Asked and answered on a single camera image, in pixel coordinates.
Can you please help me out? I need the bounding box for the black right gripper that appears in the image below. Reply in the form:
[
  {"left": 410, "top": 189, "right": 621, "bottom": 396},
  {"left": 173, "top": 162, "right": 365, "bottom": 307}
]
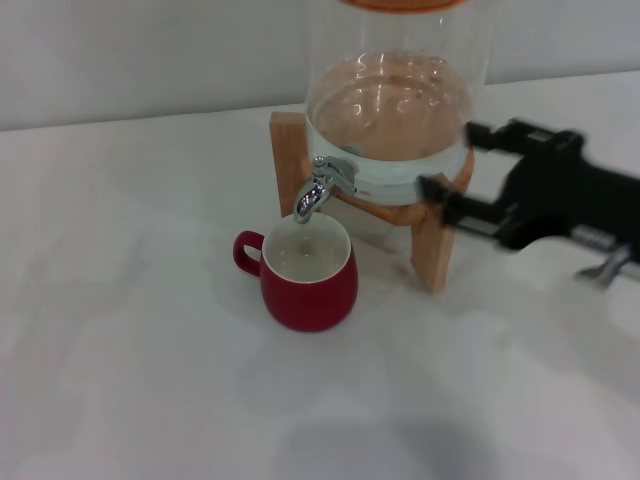
[{"left": 417, "top": 118, "right": 640, "bottom": 254}]

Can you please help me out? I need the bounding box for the red ceramic cup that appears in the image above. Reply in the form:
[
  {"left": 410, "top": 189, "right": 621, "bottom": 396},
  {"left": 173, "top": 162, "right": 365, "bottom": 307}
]
[{"left": 232, "top": 215, "right": 360, "bottom": 332}]

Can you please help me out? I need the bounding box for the silver gripper clamp bolt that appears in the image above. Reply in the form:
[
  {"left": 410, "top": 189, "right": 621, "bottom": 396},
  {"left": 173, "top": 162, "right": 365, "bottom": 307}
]
[{"left": 574, "top": 244, "right": 640, "bottom": 290}]

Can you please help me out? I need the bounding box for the chrome faucet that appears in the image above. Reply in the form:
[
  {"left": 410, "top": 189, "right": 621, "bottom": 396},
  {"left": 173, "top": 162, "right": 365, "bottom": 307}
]
[{"left": 293, "top": 155, "right": 359, "bottom": 225}]

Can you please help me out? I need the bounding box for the wooden dispenser stand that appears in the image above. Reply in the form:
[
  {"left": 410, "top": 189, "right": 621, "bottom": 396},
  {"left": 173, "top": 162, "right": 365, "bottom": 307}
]
[{"left": 269, "top": 110, "right": 476, "bottom": 294}]

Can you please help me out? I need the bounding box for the glass water dispenser jar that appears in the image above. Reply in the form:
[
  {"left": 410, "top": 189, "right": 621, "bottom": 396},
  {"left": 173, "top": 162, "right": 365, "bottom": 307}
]
[{"left": 303, "top": 0, "right": 489, "bottom": 207}]

